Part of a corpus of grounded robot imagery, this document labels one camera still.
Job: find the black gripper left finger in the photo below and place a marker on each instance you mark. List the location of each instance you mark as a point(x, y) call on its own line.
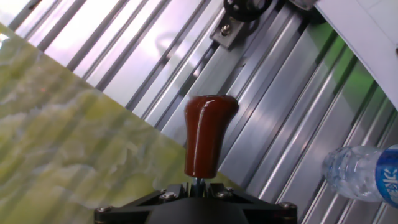
point(130, 210)

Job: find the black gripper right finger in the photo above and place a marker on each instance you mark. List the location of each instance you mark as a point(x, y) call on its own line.
point(267, 210)

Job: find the clear water bottle blue label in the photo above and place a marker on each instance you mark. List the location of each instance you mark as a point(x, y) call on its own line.
point(348, 171)

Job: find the green marble pattern mat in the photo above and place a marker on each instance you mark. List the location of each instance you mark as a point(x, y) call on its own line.
point(62, 140)

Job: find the white paper sheet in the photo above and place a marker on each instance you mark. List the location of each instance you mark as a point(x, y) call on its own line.
point(367, 37)

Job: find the silver angle bracket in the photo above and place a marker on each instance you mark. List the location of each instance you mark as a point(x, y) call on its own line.
point(225, 32)

